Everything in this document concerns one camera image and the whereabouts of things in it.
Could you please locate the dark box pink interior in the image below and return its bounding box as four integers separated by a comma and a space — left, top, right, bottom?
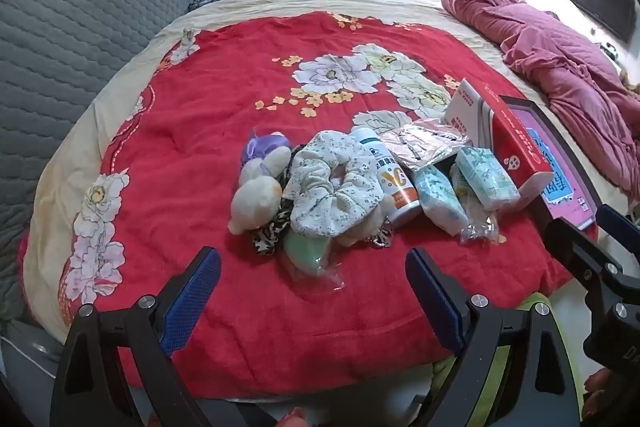
497, 96, 601, 233

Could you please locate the white bottle orange label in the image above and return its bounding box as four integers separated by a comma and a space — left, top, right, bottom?
349, 127, 421, 228

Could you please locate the white floral scrunchie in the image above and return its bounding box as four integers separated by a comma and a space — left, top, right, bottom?
282, 131, 396, 248

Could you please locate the grey quilted headboard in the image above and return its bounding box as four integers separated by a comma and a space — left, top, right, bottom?
0, 0, 208, 323

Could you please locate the red floral blanket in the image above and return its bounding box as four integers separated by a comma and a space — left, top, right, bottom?
17, 9, 601, 403

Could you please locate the dark patterned hair accessory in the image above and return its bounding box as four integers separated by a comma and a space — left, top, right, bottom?
369, 227, 396, 249

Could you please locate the green tissue packet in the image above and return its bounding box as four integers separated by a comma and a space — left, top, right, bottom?
455, 146, 522, 212
412, 164, 471, 238

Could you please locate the black wall television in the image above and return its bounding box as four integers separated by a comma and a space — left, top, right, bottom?
567, 0, 637, 42

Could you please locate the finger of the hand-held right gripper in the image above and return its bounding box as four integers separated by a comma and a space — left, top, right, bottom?
597, 204, 640, 238
544, 217, 638, 308

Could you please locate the person's right hand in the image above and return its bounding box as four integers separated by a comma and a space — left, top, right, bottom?
582, 368, 618, 427

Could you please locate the clear plastic wrapper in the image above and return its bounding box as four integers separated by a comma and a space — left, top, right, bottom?
452, 187, 501, 245

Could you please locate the red and white carton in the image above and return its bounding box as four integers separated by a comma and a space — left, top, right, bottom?
444, 78, 558, 212

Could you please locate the leopard print scrunchie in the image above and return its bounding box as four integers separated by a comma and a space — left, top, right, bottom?
250, 199, 293, 258

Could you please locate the pink hairpin packet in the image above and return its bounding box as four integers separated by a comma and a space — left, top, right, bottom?
380, 118, 473, 172

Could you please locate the green sponge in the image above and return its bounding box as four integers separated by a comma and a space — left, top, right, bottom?
282, 232, 346, 292

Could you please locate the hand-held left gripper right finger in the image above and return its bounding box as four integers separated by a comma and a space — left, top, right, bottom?
405, 247, 583, 427

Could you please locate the white plush toy purple dress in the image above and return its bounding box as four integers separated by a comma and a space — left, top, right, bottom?
229, 129, 293, 235

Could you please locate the pink quilt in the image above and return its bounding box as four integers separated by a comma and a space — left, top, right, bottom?
439, 0, 640, 198

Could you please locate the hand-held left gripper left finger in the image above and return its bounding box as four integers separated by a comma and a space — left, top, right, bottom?
50, 246, 223, 427

